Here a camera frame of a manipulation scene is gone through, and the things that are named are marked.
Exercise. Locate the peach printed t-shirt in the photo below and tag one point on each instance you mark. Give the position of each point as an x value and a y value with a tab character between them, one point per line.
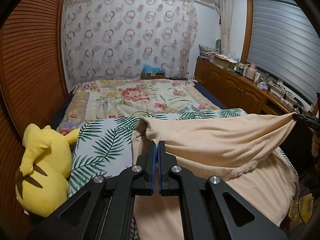
243	151

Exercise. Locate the person right hand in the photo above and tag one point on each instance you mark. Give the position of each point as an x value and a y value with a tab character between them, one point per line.
315	143

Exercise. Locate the cardboard box blue contents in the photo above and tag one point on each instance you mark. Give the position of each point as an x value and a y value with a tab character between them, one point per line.
148	72

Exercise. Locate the wooden sideboard cabinet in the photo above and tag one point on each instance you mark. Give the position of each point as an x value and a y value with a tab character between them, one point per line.
236	91

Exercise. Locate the yellow plush toy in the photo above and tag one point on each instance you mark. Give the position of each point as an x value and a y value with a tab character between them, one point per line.
41	183

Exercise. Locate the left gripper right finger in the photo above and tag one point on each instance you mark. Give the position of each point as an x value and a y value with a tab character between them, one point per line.
209	208

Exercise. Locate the floral bed blanket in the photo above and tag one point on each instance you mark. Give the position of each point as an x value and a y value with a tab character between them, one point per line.
108	99

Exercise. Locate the palm leaf print quilt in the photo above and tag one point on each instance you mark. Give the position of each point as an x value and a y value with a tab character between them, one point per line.
104	146

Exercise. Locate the purple tissue pack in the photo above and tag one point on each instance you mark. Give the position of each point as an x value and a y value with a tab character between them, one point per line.
262	86

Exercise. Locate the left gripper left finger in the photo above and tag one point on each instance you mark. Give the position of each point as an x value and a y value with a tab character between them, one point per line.
103	208

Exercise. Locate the brown louvered wardrobe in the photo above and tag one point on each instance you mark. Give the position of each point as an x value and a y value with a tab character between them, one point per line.
33	88

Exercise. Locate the navy bed sheet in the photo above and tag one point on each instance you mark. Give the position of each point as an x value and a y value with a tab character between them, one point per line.
209	95

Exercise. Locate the beige tied side curtain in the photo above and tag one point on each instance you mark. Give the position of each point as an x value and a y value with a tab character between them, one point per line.
226	13

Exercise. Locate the circle pattern sheer curtain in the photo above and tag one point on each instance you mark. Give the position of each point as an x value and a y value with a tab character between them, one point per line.
114	39

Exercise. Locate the grey window blind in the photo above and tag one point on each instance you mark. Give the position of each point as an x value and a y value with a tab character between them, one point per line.
285	44

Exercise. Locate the pink thermos jug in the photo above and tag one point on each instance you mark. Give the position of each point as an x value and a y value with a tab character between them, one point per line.
251	71

